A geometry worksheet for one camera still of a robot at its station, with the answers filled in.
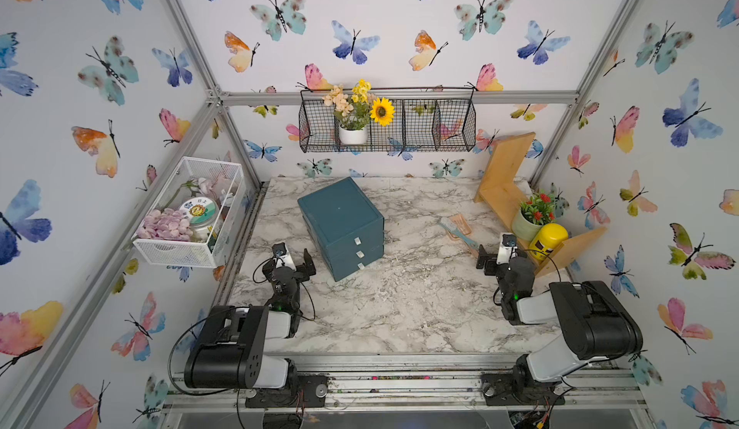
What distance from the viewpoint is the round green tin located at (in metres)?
0.66

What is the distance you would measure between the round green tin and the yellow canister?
2.83 ft

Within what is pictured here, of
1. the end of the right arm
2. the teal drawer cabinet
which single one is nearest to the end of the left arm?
the teal drawer cabinet

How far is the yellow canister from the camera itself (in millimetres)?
838
